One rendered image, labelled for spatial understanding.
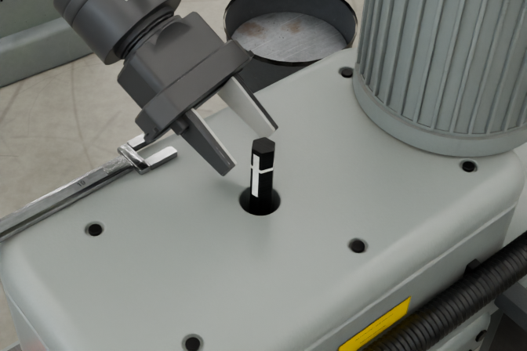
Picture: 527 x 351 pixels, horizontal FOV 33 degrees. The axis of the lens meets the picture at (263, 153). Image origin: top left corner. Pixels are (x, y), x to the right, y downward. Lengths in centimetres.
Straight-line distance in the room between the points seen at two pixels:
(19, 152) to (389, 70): 285
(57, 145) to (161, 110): 287
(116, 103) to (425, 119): 296
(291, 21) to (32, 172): 115
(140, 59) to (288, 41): 251
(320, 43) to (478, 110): 242
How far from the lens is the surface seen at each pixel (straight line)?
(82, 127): 364
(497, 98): 81
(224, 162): 73
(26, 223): 78
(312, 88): 90
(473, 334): 111
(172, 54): 74
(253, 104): 76
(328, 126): 86
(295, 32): 327
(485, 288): 87
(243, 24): 329
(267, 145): 74
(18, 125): 370
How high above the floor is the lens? 248
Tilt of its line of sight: 45 degrees down
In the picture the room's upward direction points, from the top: 3 degrees clockwise
